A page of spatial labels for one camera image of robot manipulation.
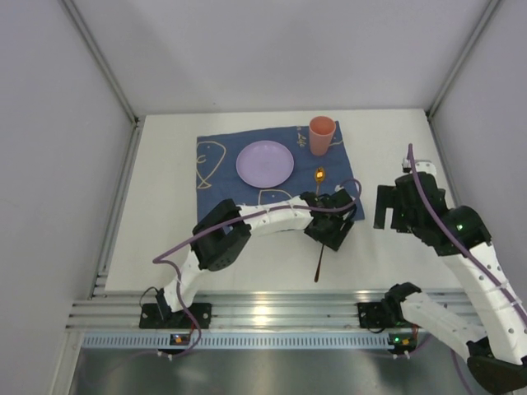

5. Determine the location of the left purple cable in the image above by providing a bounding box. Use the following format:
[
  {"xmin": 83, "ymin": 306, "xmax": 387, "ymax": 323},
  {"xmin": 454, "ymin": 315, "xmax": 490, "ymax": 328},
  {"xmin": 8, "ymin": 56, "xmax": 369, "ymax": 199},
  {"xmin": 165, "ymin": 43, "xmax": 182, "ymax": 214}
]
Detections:
[{"xmin": 152, "ymin": 179, "xmax": 363, "ymax": 360}]

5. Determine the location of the aluminium mounting rail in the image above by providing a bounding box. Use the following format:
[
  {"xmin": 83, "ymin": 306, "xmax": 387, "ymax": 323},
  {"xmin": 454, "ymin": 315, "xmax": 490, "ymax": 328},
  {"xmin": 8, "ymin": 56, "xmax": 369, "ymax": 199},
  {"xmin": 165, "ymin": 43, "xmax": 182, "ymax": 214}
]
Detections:
[{"xmin": 65, "ymin": 287, "xmax": 470, "ymax": 332}]

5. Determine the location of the left aluminium frame post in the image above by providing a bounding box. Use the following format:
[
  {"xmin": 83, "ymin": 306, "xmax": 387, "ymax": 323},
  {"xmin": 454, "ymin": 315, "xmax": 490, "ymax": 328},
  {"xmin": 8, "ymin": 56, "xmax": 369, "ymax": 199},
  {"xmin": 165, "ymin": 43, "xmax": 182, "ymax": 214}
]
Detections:
[{"xmin": 58, "ymin": 0, "xmax": 139, "ymax": 125}]

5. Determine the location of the aluminium frame post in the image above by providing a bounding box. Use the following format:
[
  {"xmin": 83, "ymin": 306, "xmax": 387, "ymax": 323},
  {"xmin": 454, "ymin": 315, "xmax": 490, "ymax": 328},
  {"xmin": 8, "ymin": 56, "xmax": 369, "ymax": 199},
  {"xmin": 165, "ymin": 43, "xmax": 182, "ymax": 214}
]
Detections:
[
  {"xmin": 58, "ymin": 0, "xmax": 139, "ymax": 125},
  {"xmin": 425, "ymin": 0, "xmax": 503, "ymax": 122}
]

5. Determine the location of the perforated cable duct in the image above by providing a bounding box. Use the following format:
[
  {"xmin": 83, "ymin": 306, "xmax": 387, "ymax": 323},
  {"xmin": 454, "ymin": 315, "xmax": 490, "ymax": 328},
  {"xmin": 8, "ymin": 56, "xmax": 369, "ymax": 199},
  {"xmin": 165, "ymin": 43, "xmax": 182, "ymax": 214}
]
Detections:
[{"xmin": 82, "ymin": 332, "xmax": 413, "ymax": 350}]

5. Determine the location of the right aluminium frame post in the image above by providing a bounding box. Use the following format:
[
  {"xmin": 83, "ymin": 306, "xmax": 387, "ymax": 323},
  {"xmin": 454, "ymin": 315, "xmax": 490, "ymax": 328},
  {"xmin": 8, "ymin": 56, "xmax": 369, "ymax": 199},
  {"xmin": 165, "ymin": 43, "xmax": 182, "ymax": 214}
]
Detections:
[{"xmin": 425, "ymin": 0, "xmax": 503, "ymax": 122}]

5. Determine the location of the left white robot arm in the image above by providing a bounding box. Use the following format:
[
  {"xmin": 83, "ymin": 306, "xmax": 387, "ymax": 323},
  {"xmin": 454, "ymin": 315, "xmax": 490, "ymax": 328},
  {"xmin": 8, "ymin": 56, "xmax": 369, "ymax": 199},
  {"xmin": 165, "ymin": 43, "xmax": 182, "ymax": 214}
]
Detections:
[{"xmin": 153, "ymin": 188, "xmax": 360, "ymax": 320}]

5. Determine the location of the gold spoon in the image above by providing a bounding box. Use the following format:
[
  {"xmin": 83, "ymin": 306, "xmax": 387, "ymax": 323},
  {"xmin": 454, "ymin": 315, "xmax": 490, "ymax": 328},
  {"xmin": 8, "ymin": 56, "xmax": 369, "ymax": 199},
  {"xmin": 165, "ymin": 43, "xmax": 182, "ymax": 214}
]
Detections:
[{"xmin": 315, "ymin": 167, "xmax": 326, "ymax": 195}]

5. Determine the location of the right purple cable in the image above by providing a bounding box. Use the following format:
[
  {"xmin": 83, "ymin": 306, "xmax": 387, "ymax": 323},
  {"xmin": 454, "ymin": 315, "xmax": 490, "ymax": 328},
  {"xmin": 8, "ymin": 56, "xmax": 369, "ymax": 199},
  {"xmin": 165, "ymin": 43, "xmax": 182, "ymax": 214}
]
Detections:
[{"xmin": 406, "ymin": 142, "xmax": 527, "ymax": 395}]

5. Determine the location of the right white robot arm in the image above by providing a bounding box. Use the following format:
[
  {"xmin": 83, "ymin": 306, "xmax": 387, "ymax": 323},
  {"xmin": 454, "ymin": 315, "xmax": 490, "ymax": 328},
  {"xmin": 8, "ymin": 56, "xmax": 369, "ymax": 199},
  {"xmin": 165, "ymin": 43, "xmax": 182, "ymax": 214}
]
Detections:
[{"xmin": 374, "ymin": 172, "xmax": 526, "ymax": 394}]

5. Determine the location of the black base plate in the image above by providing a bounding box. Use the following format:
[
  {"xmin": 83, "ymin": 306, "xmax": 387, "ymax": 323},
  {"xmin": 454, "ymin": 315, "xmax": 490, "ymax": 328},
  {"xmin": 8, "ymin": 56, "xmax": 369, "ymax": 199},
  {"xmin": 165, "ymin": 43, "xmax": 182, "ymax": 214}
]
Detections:
[
  {"xmin": 357, "ymin": 302, "xmax": 412, "ymax": 331},
  {"xmin": 138, "ymin": 303, "xmax": 212, "ymax": 329}
]

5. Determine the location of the blue cloth placemat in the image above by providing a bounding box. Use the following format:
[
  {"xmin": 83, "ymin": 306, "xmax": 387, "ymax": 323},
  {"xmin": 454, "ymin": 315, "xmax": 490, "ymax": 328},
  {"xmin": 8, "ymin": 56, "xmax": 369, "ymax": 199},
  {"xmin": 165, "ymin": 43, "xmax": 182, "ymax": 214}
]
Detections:
[{"xmin": 196, "ymin": 125, "xmax": 358, "ymax": 236}]

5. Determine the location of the orange plastic cup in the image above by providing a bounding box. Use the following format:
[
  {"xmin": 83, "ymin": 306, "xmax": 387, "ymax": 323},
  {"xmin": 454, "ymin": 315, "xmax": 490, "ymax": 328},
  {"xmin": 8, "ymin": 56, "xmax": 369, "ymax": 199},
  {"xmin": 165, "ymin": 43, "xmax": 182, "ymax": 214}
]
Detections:
[{"xmin": 309, "ymin": 116, "xmax": 336, "ymax": 156}]

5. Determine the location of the purple cable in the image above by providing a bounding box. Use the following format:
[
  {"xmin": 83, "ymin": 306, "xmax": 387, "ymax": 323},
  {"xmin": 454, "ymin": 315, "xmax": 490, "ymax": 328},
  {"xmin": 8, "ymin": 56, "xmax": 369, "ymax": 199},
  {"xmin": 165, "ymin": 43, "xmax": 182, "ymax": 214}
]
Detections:
[
  {"xmin": 406, "ymin": 142, "xmax": 527, "ymax": 395},
  {"xmin": 152, "ymin": 179, "xmax": 363, "ymax": 360}
]

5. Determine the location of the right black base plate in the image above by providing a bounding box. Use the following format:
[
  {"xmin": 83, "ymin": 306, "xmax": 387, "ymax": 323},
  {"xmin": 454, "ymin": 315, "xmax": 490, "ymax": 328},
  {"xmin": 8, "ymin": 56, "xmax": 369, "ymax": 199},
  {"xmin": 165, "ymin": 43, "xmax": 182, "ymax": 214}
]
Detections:
[{"xmin": 357, "ymin": 302, "xmax": 412, "ymax": 331}]

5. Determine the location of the purple plastic plate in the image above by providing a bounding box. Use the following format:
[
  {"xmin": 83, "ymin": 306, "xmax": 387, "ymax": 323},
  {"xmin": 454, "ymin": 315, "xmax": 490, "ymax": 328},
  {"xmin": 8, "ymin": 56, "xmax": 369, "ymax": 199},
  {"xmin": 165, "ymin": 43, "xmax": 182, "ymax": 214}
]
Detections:
[{"xmin": 236, "ymin": 140, "xmax": 295, "ymax": 188}]

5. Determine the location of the copper fork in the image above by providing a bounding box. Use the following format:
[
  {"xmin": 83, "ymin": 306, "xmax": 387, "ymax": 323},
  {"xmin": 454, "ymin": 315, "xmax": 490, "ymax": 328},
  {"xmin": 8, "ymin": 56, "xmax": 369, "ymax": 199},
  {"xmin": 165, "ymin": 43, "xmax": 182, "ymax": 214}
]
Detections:
[{"xmin": 314, "ymin": 244, "xmax": 325, "ymax": 283}]

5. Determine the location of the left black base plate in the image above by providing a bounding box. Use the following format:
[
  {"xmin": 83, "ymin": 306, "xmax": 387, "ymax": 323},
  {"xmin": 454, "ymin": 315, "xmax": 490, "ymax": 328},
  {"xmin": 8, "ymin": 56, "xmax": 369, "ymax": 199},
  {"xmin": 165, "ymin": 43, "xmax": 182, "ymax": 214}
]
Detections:
[{"xmin": 138, "ymin": 303, "xmax": 212, "ymax": 329}]

